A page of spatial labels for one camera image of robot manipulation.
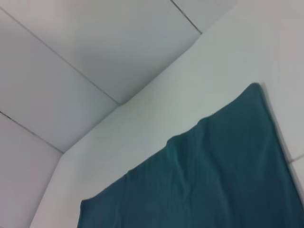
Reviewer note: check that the teal FREE! print T-shirt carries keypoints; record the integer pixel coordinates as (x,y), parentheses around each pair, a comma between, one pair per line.
(213,178)

